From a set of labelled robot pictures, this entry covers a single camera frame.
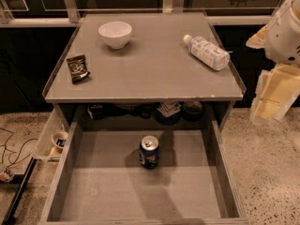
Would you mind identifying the clear plastic water bottle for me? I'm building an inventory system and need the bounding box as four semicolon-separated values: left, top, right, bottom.
183;35;230;71

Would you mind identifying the white paper cup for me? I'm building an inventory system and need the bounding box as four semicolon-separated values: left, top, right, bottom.
51;130;68;149

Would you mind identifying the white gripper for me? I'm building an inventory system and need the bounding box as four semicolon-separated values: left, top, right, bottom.
246;0;300;126

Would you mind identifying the blue pepsi can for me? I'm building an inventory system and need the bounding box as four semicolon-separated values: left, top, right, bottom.
139;136;159;169

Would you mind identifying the clear plastic side bin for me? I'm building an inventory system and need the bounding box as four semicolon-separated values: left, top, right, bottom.
32;111;66;162

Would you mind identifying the grey cabinet with counter top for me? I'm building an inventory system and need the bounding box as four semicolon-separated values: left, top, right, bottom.
43;12;245;125

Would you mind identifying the black snack packet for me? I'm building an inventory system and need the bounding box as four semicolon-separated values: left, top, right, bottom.
67;54;90;83

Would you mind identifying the white ceramic bowl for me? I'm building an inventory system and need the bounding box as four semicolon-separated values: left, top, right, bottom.
98;22;132;50

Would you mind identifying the open grey top drawer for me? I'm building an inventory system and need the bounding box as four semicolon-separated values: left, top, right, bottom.
38;121;249;225

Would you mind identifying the dark object on shelf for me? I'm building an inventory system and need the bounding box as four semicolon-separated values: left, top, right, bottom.
87;104;108;120

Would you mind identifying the black round container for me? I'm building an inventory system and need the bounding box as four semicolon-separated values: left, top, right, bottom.
182;101;203;122

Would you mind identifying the black cable on floor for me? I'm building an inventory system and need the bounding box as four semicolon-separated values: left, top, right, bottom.
0;127;39;169

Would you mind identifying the patterned packet on shelf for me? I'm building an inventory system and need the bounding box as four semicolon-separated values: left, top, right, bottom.
157;102;181;117

